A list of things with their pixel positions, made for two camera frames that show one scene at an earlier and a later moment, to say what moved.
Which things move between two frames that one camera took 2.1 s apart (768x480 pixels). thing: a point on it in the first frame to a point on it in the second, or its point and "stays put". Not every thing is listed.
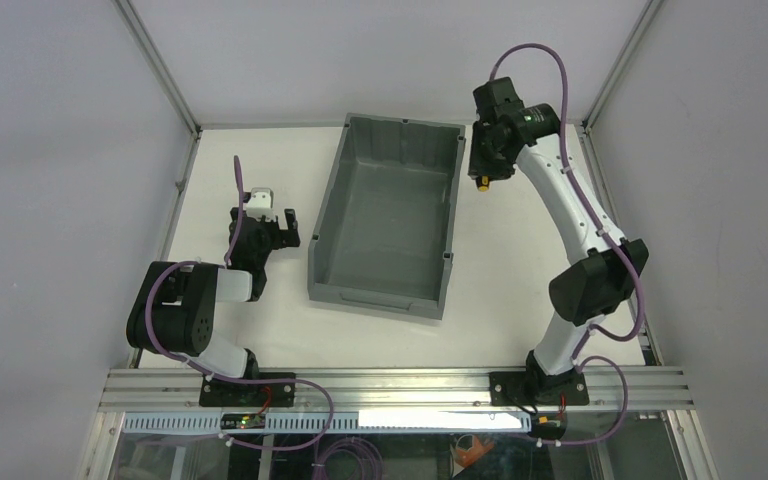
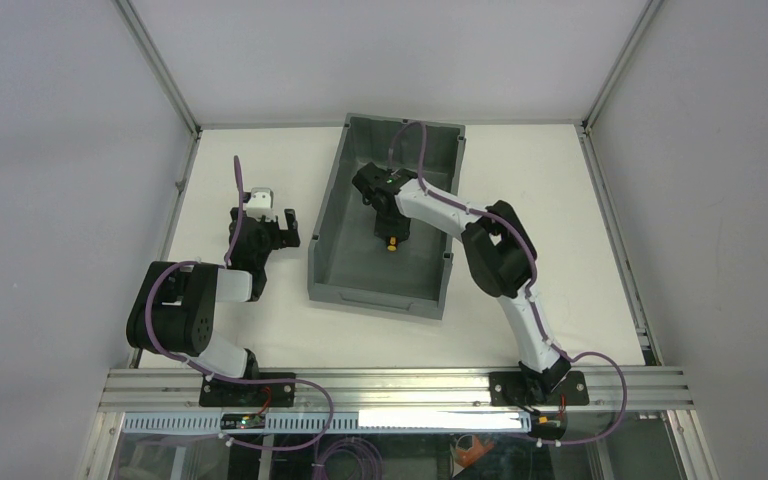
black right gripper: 490,168 to 390,225
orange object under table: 468,457 stays put
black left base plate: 215,393 stays put
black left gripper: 263,226 stays put
